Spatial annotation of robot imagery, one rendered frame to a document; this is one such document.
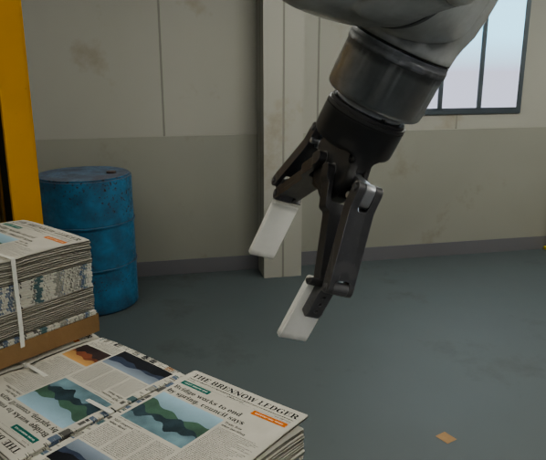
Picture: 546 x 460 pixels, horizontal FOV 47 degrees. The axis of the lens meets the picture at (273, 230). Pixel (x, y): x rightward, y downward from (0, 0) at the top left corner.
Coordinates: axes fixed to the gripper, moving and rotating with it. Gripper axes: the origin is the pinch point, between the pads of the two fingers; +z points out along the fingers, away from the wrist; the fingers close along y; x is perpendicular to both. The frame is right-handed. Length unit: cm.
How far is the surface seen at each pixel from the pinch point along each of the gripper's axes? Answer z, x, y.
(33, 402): 61, 14, 38
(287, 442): 41, -25, 17
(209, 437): 45, -12, 20
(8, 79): 37, 33, 130
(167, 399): 51, -8, 33
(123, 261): 205, -55, 307
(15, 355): 65, 18, 54
